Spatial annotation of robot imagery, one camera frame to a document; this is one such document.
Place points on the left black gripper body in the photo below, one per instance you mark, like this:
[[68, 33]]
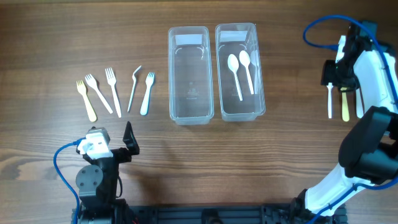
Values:
[[111, 165]]

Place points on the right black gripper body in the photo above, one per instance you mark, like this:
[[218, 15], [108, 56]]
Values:
[[338, 74]]

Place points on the yellow plastic spoon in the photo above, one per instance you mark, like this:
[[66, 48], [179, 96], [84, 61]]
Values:
[[344, 105]]

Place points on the white ribbed spoon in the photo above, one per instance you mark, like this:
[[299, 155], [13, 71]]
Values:
[[233, 65]]

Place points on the white small spoon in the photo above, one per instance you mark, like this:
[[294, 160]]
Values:
[[359, 104]]

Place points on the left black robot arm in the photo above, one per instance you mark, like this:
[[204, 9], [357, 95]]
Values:
[[98, 184]]

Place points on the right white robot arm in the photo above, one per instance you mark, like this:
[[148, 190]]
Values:
[[365, 162]]

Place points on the clear left plastic container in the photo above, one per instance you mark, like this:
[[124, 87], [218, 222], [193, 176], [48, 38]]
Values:
[[190, 75]]

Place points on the clear plastic container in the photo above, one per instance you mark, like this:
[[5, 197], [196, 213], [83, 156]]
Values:
[[190, 75], [231, 39]]

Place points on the clear right plastic container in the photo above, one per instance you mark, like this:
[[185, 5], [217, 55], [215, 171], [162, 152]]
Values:
[[231, 39]]

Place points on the light blue plastic fork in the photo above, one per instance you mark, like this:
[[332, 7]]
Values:
[[149, 83]]

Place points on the white long plastic fork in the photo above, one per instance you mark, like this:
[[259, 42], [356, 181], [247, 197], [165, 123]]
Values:
[[112, 82]]

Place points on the white short plastic fork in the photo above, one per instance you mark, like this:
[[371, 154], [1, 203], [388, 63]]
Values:
[[92, 82]]

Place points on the yellow plastic fork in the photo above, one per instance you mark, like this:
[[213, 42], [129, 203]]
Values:
[[81, 87]]

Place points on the translucent clear spoon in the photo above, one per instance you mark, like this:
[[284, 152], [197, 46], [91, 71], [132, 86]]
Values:
[[255, 62]]

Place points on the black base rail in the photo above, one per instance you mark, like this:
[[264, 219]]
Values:
[[259, 214]]

